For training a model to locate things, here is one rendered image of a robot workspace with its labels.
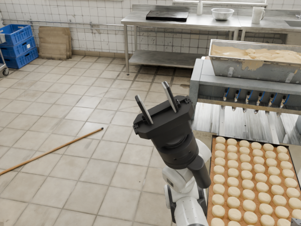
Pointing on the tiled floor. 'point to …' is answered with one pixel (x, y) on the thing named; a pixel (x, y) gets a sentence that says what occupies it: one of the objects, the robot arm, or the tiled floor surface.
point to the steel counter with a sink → (284, 28)
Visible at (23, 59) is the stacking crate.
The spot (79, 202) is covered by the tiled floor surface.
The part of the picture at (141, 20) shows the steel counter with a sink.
